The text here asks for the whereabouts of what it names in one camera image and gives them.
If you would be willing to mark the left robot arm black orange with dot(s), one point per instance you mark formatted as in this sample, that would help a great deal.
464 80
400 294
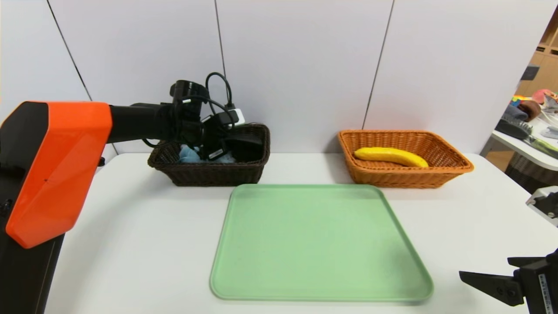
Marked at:
56 165

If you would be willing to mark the dark gray folded cloth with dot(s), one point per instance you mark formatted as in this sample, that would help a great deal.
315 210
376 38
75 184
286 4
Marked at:
514 114

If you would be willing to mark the brown round plush item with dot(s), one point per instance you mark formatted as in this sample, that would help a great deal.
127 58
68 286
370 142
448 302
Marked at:
531 110

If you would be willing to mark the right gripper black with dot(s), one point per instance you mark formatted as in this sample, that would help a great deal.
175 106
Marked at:
537 279

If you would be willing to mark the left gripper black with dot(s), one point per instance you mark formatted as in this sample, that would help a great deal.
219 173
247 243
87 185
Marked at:
216 153

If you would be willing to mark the crumpled silver plastic bag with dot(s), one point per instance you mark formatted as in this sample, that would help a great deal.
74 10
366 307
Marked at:
551 104

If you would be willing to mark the green and black tool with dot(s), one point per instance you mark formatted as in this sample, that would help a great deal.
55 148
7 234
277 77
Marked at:
540 146

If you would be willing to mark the yellow banana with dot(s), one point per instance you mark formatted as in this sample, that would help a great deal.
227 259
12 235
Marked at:
388 155

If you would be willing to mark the black glasses case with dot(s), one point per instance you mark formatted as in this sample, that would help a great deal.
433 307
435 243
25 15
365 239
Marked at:
248 146

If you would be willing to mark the pink round item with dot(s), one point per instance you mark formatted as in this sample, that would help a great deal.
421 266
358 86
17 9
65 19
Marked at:
542 96

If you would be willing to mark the colourful toy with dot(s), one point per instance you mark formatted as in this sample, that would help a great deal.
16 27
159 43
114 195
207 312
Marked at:
521 100

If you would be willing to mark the dark gray box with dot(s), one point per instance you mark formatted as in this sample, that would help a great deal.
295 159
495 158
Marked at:
529 73

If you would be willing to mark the light blue mesh bath loofah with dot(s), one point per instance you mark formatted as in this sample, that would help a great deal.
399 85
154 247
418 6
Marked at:
189 155

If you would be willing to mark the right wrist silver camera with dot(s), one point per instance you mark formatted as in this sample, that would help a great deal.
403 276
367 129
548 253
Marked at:
547 205

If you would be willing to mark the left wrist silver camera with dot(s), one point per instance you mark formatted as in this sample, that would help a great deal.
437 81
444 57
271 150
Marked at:
237 117

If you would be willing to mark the white side table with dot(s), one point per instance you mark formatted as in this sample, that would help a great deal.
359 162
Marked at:
516 146

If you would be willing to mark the light green plastic tray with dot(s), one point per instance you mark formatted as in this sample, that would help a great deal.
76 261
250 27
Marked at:
322 244

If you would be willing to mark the orange wicker basket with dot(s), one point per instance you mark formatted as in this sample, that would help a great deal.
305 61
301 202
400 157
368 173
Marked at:
392 179

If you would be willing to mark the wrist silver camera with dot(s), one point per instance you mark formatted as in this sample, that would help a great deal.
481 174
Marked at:
237 117
547 205

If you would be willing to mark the dark brown wicker basket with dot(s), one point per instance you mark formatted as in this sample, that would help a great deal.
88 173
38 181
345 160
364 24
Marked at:
209 174

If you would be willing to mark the wooden shelf unit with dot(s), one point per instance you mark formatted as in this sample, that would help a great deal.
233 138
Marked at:
547 74

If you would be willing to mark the black hair brush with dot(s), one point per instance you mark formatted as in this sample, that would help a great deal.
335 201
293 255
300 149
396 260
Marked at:
512 129

